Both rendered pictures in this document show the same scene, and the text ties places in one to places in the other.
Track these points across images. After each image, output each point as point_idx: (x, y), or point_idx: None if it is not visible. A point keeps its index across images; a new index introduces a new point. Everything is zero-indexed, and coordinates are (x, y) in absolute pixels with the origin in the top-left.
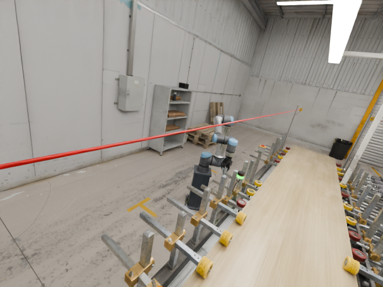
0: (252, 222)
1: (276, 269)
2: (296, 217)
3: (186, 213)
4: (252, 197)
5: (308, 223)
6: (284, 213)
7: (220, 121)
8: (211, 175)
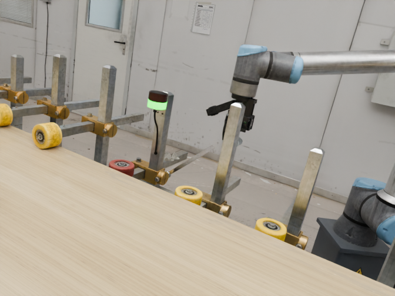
0: (42, 159)
1: None
2: (54, 246)
3: (16, 57)
4: (151, 185)
5: (12, 273)
6: (78, 224)
7: (390, 53)
8: (345, 248)
